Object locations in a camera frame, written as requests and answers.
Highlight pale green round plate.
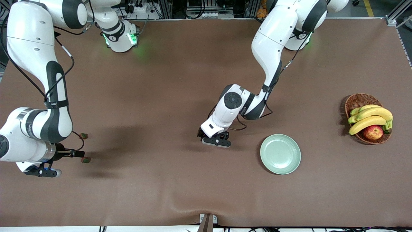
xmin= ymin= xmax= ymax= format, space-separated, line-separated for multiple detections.
xmin=260 ymin=134 xmax=302 ymax=175

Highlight brown table cloth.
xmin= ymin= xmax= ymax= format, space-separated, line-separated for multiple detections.
xmin=0 ymin=18 xmax=412 ymax=227

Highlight long white power strip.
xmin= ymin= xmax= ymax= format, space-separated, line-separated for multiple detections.
xmin=187 ymin=11 xmax=234 ymax=19

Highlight pile of orange bread rolls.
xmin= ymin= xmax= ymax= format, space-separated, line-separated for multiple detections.
xmin=257 ymin=2 xmax=269 ymax=18

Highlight white power strip with plugs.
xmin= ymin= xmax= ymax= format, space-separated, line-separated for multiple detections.
xmin=122 ymin=0 xmax=157 ymax=15

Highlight brown wicker basket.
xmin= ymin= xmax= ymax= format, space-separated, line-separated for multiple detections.
xmin=344 ymin=93 xmax=392 ymax=145

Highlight red yellow apple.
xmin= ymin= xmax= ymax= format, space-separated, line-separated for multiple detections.
xmin=363 ymin=125 xmax=384 ymax=140

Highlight yellow banana bunch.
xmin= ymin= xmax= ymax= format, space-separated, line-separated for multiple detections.
xmin=348 ymin=107 xmax=394 ymax=125

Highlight grey metal bracket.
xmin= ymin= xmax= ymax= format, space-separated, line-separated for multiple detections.
xmin=200 ymin=213 xmax=218 ymax=225

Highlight brown camera pole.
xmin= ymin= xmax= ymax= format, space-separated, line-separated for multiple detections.
xmin=197 ymin=214 xmax=213 ymax=232

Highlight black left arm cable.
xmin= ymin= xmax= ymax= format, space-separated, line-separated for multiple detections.
xmin=209 ymin=31 xmax=314 ymax=132

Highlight aluminium profile post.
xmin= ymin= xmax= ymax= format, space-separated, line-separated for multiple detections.
xmin=245 ymin=0 xmax=260 ymax=17
xmin=158 ymin=0 xmax=173 ymax=19

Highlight aluminium corner frame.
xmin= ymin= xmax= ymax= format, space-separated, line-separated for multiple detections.
xmin=385 ymin=0 xmax=412 ymax=27

